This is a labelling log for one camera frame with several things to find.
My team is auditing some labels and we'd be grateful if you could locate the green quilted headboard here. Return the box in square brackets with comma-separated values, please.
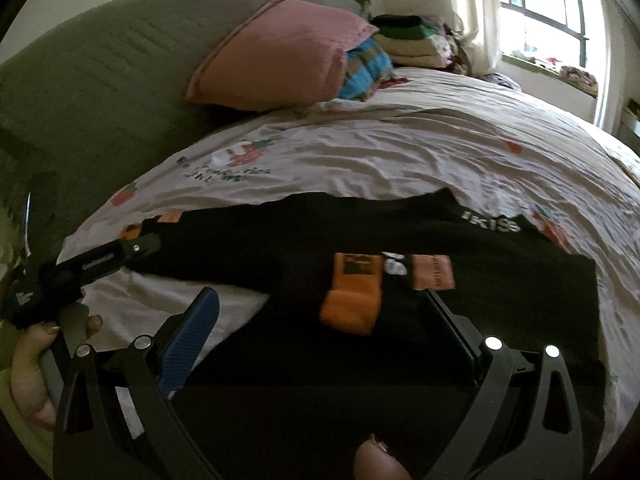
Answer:
[0, 0, 362, 281]

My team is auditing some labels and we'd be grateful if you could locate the windowsill clutter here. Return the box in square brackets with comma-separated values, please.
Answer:
[504, 49, 601, 97]

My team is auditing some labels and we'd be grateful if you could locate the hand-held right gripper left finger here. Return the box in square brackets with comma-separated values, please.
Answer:
[52, 286, 236, 480]

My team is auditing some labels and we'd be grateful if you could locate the blue plaid cloth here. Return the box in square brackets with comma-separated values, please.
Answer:
[340, 37, 397, 103]

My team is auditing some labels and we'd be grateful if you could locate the white curtain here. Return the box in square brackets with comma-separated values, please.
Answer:
[439, 0, 507, 80]

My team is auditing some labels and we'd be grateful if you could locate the window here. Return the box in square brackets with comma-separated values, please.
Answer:
[492, 0, 617, 127]

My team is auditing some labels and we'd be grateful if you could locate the black garment with orange patches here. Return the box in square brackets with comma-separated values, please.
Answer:
[127, 187, 608, 480]

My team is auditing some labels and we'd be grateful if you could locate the person's right hand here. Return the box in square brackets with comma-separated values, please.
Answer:
[354, 434, 412, 480]

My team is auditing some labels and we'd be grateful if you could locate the person's left hand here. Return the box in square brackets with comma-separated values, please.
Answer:
[9, 312, 104, 432]

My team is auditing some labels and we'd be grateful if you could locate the strawberry print blanket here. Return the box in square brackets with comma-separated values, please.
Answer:
[60, 66, 640, 441]

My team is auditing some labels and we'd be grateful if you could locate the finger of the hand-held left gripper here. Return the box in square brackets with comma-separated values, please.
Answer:
[120, 232, 162, 261]

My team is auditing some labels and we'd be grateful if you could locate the white furniture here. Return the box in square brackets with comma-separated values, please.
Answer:
[621, 100, 640, 142]

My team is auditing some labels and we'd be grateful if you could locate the pink pillow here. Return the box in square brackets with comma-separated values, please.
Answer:
[185, 0, 381, 112]

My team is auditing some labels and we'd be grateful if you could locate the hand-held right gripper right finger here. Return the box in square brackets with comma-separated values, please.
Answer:
[422, 289, 596, 480]

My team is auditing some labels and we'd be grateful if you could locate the stack of folded clothes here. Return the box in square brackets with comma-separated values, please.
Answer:
[367, 13, 473, 77]

